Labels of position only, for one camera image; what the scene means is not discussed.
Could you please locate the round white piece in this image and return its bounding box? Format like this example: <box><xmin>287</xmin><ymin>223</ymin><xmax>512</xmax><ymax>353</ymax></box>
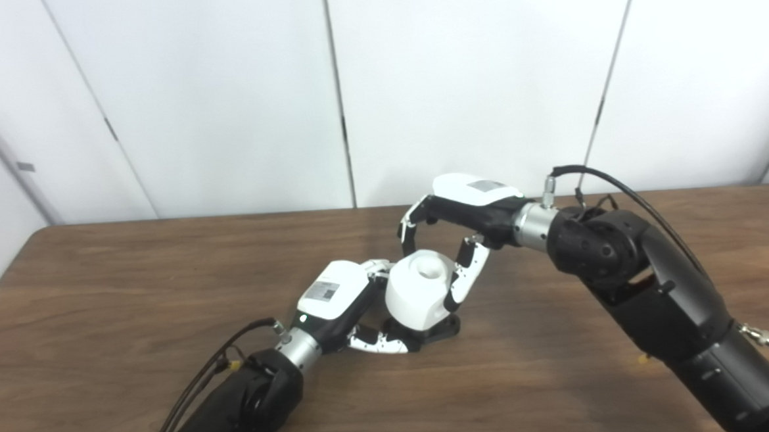
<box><xmin>383</xmin><ymin>250</ymin><xmax>460</xmax><ymax>333</ymax></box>

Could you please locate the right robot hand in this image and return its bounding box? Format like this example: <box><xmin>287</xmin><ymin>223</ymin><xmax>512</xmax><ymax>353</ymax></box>
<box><xmin>394</xmin><ymin>169</ymin><xmax>535</xmax><ymax>316</ymax></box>

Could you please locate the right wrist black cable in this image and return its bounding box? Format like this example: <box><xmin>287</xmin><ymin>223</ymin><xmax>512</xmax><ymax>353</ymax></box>
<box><xmin>540</xmin><ymin>158</ymin><xmax>711</xmax><ymax>287</ymax></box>

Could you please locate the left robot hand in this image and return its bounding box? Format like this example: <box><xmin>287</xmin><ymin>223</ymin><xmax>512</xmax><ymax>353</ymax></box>
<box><xmin>288</xmin><ymin>255</ymin><xmax>425</xmax><ymax>361</ymax></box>

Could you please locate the black holder with flange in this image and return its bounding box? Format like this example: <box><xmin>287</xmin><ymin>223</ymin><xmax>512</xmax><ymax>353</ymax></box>
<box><xmin>390</xmin><ymin>311</ymin><xmax>463</xmax><ymax>353</ymax></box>

